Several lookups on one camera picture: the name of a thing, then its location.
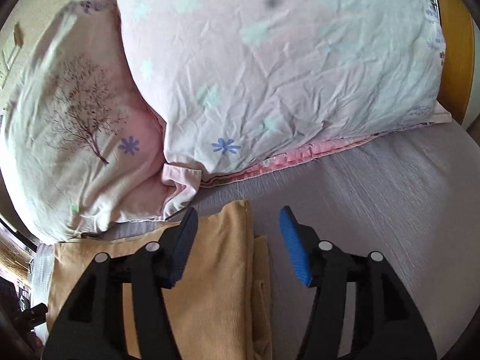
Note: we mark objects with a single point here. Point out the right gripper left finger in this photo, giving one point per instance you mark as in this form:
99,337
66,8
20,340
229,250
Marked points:
91,324

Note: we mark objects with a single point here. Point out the large floral white pillow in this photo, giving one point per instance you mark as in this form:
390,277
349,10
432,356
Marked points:
246,82

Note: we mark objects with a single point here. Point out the tree print pink pillow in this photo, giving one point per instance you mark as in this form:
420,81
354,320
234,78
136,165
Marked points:
81,149

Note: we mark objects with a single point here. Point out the lilac bed sheet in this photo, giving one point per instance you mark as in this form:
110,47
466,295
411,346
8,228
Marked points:
412,196

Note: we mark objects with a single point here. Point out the wooden headboard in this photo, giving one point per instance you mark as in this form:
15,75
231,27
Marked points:
458,67

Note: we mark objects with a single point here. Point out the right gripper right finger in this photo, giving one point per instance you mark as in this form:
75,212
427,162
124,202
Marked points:
387,323

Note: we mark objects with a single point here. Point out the tan cloth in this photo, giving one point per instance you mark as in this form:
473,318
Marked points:
220,309

